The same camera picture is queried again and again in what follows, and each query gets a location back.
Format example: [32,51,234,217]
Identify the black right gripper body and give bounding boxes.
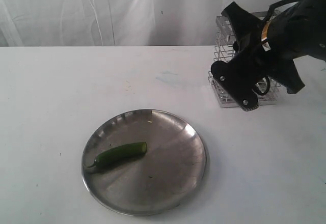
[231,22,293,87]

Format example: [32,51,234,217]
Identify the green cucumber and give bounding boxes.
[83,142,148,172]

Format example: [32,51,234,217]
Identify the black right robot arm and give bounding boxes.
[211,0,325,94]

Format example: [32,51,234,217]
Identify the round stainless steel plate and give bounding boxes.
[81,109,207,216]

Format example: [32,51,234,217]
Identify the white backdrop curtain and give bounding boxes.
[1,0,280,46]

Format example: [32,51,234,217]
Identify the wire metal utensil basket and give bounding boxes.
[208,16,280,108]

